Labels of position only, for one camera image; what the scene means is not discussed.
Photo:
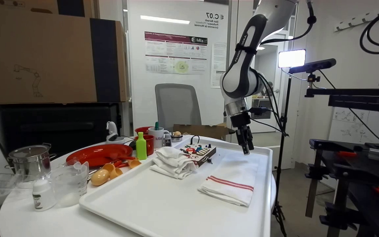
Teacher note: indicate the large white tray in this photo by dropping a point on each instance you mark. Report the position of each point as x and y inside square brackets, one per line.
[151, 205]

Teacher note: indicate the grey office chair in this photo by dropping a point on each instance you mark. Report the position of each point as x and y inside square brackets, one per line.
[176, 105]

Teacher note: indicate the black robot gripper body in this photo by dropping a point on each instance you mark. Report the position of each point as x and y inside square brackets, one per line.
[241, 123]

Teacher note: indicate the black metal stand frame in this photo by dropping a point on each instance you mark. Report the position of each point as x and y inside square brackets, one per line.
[354, 165]

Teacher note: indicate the small white dropper bottle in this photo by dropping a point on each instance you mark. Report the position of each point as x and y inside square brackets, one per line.
[42, 196]

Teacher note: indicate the white spray bottle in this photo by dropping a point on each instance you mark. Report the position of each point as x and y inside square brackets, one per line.
[112, 131]

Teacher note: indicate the bread roll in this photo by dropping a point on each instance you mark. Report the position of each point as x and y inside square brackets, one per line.
[100, 177]

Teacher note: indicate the wall poster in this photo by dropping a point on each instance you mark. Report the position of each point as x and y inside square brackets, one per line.
[175, 55]

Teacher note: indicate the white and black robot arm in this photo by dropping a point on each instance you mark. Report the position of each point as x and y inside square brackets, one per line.
[239, 81]

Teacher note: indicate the glass pot with handle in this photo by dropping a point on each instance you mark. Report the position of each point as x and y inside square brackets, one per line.
[30, 163]

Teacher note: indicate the folded red striped towel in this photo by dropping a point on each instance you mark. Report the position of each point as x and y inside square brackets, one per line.
[172, 163]

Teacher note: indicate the clear plastic cup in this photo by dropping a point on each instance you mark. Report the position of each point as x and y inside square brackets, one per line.
[70, 184]

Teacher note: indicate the black camera on stand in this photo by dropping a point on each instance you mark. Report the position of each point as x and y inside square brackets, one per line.
[313, 67]

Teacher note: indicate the large cardboard box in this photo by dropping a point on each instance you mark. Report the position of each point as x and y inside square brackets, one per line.
[60, 60]

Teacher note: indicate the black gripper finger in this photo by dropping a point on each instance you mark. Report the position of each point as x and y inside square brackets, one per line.
[242, 143]
[249, 140]

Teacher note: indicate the bright led light panel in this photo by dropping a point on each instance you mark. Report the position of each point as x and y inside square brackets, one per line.
[291, 59]

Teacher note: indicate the red cup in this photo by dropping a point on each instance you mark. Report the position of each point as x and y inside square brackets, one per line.
[149, 140]

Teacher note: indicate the white towel with red stripes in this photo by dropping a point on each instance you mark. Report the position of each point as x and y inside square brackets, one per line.
[233, 182]

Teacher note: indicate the red plate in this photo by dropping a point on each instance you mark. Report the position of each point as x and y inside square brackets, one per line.
[100, 155]

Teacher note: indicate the green squeeze bottle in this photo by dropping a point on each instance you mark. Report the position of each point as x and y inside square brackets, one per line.
[141, 147]

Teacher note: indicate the wooden busy board toy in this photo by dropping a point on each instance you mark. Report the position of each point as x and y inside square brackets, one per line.
[199, 153]

